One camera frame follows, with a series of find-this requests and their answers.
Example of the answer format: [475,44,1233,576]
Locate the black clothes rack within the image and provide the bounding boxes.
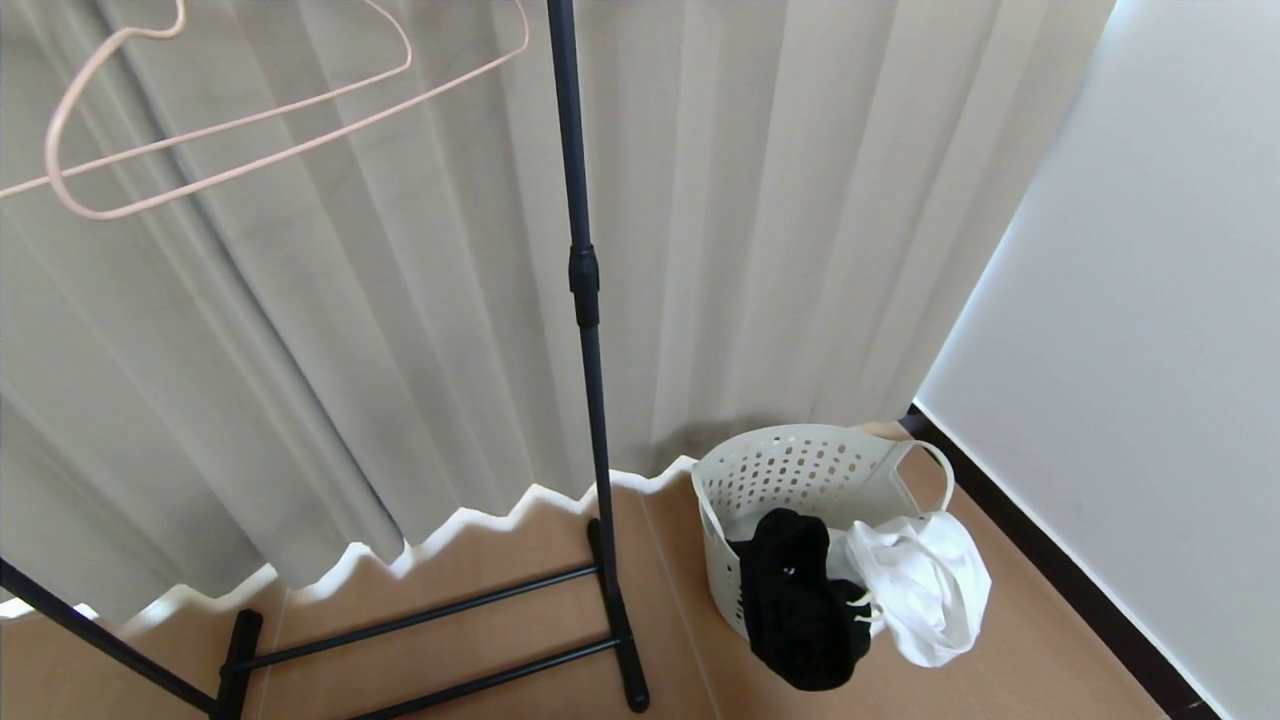
[0,0,652,720]

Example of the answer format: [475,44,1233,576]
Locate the white garment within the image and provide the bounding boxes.
[827,510,994,670]

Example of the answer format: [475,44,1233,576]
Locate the white laundry basket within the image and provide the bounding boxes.
[691,423,957,642]

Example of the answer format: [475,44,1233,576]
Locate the black shorts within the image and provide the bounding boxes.
[726,507,874,694]

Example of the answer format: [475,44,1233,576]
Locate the pink clothes hanger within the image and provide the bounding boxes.
[0,0,415,200]
[43,0,531,222]

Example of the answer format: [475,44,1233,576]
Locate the beige curtain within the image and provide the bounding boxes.
[0,0,1117,627]

